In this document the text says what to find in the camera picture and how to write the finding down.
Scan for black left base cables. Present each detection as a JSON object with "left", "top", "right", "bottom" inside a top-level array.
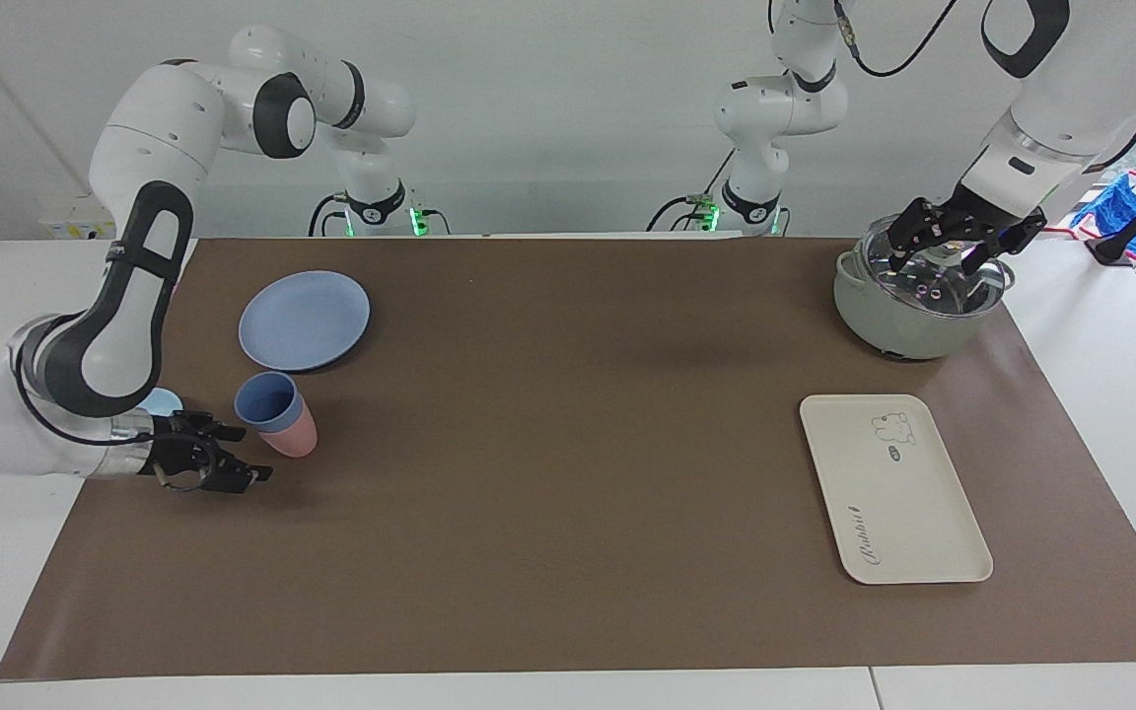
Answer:
[{"left": 647, "top": 148, "right": 788, "bottom": 238}]

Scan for glass pot lid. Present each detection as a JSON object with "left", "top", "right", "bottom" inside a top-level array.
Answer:
[{"left": 864, "top": 215, "right": 1013, "bottom": 319}]

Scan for cream rabbit print tray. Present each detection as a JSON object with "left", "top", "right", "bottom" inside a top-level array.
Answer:
[{"left": 800, "top": 393, "right": 994, "bottom": 586}]

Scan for blue plastic cup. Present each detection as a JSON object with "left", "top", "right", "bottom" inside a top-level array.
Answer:
[{"left": 235, "top": 372, "right": 305, "bottom": 435}]

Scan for black right base cables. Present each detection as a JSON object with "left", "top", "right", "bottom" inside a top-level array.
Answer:
[{"left": 309, "top": 192, "right": 451, "bottom": 238}]

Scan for white yellow box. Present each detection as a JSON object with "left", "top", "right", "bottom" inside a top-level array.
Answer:
[{"left": 40, "top": 192, "right": 120, "bottom": 241}]

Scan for black base cables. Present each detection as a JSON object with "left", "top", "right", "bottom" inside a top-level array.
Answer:
[
  {"left": 309, "top": 192, "right": 451, "bottom": 238},
  {"left": 647, "top": 148, "right": 788, "bottom": 238}
]

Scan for blue round plate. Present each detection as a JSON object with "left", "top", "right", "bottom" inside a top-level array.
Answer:
[{"left": 238, "top": 270, "right": 372, "bottom": 373}]

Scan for pink plastic cup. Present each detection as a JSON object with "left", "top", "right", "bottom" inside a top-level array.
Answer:
[{"left": 257, "top": 394, "right": 319, "bottom": 459}]

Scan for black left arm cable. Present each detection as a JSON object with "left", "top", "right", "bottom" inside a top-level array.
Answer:
[{"left": 829, "top": 0, "right": 959, "bottom": 78}]

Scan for green cooking pot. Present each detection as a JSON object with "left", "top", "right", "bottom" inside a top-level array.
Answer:
[{"left": 832, "top": 215, "right": 1016, "bottom": 361}]

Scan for brown table mat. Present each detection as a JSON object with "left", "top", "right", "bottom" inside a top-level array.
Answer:
[{"left": 0, "top": 237, "right": 1136, "bottom": 681}]

